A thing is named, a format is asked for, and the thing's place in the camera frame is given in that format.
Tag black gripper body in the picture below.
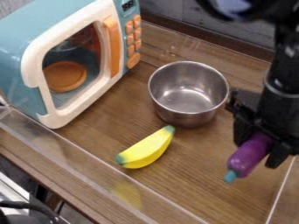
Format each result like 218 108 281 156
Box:
226 88 299 144

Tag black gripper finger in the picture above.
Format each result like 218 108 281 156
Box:
266 142 299 169
234 114 255 146

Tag purple toy eggplant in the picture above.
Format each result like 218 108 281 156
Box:
225 131 274 183

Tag silver metal pot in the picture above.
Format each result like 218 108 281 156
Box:
148 61 230 128

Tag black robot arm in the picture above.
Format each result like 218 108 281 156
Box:
195 0 299 169

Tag yellow toy banana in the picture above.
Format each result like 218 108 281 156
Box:
116 125 175 169

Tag orange microwave turntable plate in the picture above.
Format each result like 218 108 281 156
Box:
43 61 88 93

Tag blue toy microwave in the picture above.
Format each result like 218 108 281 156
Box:
0 0 142 129

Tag black cable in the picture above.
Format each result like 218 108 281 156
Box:
0 200 56 224

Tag black clamp bracket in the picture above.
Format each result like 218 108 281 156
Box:
27 193 72 224

